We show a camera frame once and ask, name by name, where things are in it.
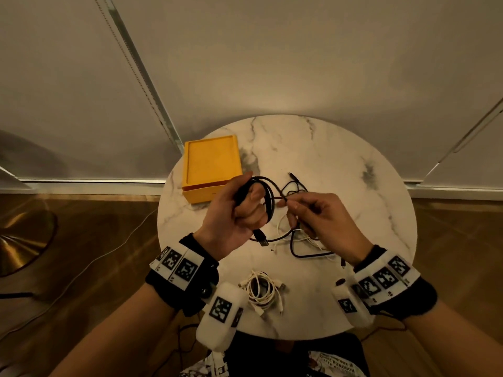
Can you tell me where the metal blind track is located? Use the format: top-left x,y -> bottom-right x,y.
422,97 -> 503,183
92,0 -> 185,153

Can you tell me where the thick black cable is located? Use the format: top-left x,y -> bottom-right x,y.
234,175 -> 290,248

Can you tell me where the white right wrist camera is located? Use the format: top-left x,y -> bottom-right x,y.
332,278 -> 376,329

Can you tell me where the pile of cables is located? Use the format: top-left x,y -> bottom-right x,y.
249,172 -> 346,270

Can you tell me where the black right wristband with markers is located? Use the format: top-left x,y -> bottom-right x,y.
352,244 -> 438,321

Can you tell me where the black left wristband with markers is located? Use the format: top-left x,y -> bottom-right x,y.
145,232 -> 220,318

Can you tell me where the black left camera cable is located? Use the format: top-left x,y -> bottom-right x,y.
172,324 -> 199,365

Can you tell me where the person's right hand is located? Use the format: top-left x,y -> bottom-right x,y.
277,192 -> 374,267

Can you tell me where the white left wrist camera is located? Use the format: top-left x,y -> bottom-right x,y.
195,282 -> 247,353

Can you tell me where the metal bottom rail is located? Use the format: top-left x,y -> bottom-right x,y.
0,167 -> 168,195
404,180 -> 503,201

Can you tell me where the white marble table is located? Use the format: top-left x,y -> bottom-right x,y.
157,114 -> 418,341

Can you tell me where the person's left hand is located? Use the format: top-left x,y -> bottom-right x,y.
192,171 -> 272,262

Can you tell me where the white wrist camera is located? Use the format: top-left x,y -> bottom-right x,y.
332,278 -> 376,329
195,282 -> 247,353

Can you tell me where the black wristband with markers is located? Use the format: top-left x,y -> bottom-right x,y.
145,232 -> 220,318
352,244 -> 438,321

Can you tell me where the gold lamp base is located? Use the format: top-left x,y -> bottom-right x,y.
0,209 -> 59,278

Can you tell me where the black right camera cable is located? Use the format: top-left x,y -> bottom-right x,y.
359,314 -> 408,342

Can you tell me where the person's right forearm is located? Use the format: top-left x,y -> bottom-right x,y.
402,300 -> 503,377

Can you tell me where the person's left forearm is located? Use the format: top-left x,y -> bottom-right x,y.
49,284 -> 178,377

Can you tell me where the thin white floor cable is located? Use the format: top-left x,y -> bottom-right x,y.
0,209 -> 158,338

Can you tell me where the yellow box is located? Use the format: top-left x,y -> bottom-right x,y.
182,135 -> 244,205

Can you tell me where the black camera cable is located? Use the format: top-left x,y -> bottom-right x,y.
359,314 -> 408,342
172,324 -> 199,365

